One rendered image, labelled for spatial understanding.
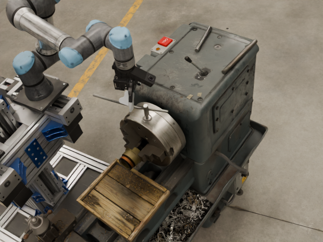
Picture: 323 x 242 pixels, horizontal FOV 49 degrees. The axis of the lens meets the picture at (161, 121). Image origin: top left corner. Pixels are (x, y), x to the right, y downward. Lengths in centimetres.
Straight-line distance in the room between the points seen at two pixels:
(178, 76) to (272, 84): 186
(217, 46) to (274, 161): 133
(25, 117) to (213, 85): 104
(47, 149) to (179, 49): 93
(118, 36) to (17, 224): 186
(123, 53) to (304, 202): 191
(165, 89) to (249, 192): 134
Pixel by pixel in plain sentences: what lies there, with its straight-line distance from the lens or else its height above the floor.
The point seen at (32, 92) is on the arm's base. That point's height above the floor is 122.
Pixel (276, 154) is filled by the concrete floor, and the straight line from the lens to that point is 298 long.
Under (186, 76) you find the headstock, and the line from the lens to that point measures 173.
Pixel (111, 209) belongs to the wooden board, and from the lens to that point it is 179.
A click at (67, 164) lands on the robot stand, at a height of 21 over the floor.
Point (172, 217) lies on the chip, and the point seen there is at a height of 59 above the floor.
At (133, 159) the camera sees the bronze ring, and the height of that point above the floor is 111.
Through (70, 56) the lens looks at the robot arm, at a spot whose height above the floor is 169.
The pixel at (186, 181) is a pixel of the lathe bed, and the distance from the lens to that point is 196.
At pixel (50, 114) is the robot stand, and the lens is 201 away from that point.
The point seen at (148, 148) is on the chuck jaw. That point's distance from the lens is 166.
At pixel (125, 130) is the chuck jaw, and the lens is 165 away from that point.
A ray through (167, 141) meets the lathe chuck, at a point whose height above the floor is 116.
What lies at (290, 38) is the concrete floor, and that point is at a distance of 404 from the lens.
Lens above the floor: 243
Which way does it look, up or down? 49 degrees down
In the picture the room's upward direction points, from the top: 12 degrees counter-clockwise
